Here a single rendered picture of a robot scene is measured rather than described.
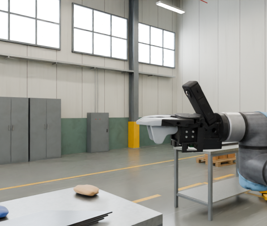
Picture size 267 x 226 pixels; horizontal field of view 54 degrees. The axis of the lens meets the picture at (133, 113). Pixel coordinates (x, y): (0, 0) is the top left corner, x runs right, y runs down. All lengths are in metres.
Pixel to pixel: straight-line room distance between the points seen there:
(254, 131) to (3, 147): 8.03
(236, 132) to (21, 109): 8.06
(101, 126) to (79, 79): 1.94
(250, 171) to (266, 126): 0.12
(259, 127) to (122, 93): 10.42
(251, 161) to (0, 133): 7.97
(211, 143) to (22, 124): 8.03
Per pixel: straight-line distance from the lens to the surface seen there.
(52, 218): 1.11
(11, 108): 8.44
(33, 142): 8.66
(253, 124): 0.69
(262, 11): 11.70
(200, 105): 0.62
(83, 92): 10.04
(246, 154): 0.71
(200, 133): 0.61
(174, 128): 0.60
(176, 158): 4.18
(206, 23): 12.95
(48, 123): 8.78
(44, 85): 9.43
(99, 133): 10.02
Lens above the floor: 1.47
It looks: level
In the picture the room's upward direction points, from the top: straight up
